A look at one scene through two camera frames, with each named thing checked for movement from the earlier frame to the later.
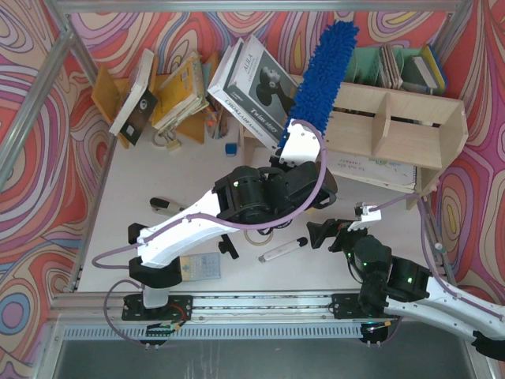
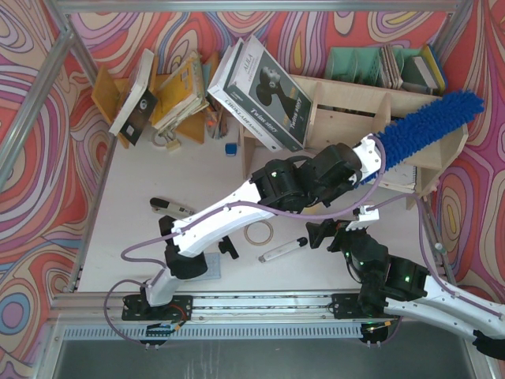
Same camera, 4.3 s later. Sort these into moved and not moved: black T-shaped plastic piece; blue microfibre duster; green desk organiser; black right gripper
Moved: blue microfibre duster
Not moved: green desk organiser; black right gripper; black T-shaped plastic piece
